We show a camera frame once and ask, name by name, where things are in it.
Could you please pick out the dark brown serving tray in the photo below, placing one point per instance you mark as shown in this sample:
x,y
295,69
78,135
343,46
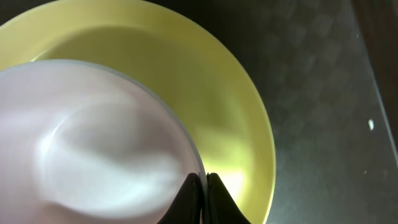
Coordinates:
x,y
335,160

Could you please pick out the yellow plate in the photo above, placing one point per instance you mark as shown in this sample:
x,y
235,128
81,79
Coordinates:
x,y
182,63

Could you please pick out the pink small plate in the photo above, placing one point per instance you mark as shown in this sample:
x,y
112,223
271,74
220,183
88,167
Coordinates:
x,y
82,143

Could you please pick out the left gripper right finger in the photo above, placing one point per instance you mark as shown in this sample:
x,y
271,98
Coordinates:
x,y
221,207

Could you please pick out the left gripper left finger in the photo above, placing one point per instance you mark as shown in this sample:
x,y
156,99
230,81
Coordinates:
x,y
186,206

